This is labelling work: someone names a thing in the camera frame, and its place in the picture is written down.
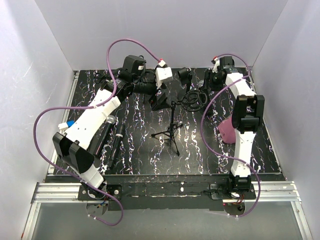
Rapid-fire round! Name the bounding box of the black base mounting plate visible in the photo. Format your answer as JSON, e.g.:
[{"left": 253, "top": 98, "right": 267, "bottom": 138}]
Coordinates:
[{"left": 77, "top": 173, "right": 257, "bottom": 212}]

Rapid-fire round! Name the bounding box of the tall black foam microphone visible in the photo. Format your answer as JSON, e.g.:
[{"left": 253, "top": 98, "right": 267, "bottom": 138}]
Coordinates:
[{"left": 108, "top": 124, "right": 126, "bottom": 169}]

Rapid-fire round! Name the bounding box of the aluminium frame rail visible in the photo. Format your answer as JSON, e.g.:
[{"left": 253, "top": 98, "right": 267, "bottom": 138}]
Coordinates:
[{"left": 21, "top": 69, "right": 313, "bottom": 240}]

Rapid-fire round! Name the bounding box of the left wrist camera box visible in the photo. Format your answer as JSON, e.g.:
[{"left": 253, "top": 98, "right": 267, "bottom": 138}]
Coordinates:
[{"left": 155, "top": 59, "right": 174, "bottom": 89}]

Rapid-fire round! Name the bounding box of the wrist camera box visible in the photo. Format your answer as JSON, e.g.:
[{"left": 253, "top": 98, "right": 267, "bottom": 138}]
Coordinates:
[
  {"left": 211, "top": 56, "right": 221, "bottom": 73},
  {"left": 155, "top": 59, "right": 174, "bottom": 89}
]

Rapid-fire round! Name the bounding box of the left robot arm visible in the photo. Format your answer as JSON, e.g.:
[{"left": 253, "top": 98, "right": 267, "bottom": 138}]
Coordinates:
[{"left": 53, "top": 55, "right": 173, "bottom": 200}]

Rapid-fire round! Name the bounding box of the silver mesh microphone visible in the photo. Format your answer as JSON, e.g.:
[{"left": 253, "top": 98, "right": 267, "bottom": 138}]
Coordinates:
[
  {"left": 93, "top": 115, "right": 116, "bottom": 158},
  {"left": 198, "top": 80, "right": 204, "bottom": 88}
]

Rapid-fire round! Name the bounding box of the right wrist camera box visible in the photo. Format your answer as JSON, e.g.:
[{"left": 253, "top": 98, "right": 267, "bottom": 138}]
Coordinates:
[{"left": 211, "top": 56, "right": 221, "bottom": 73}]

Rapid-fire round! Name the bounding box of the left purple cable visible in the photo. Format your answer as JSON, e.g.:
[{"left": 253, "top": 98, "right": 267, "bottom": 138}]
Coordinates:
[{"left": 33, "top": 37, "right": 163, "bottom": 227}]

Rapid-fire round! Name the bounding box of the shock mount stand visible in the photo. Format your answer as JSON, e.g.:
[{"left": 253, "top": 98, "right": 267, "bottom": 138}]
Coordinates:
[{"left": 151, "top": 89, "right": 209, "bottom": 156}]

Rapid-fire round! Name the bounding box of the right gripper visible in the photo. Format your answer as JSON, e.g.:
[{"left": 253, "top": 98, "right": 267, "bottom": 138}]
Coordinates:
[{"left": 201, "top": 69, "right": 224, "bottom": 92}]

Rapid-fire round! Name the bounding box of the black tripod stand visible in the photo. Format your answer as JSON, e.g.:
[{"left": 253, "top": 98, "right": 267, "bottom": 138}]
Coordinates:
[{"left": 138, "top": 55, "right": 147, "bottom": 63}]

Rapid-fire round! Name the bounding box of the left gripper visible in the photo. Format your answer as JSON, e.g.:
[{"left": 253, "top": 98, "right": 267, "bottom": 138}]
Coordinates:
[{"left": 132, "top": 75, "right": 171, "bottom": 110}]

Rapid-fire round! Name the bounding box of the pink wedge block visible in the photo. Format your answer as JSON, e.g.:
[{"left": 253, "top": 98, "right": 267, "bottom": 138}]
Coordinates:
[{"left": 218, "top": 115, "right": 236, "bottom": 144}]

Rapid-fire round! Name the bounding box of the round base stand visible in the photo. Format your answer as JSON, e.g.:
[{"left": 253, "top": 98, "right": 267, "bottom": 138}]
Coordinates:
[
  {"left": 94, "top": 72, "right": 108, "bottom": 84},
  {"left": 177, "top": 67, "right": 193, "bottom": 93}
]

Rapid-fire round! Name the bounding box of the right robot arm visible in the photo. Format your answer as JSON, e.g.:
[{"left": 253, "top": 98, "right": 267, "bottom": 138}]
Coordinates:
[{"left": 211, "top": 53, "right": 265, "bottom": 199}]

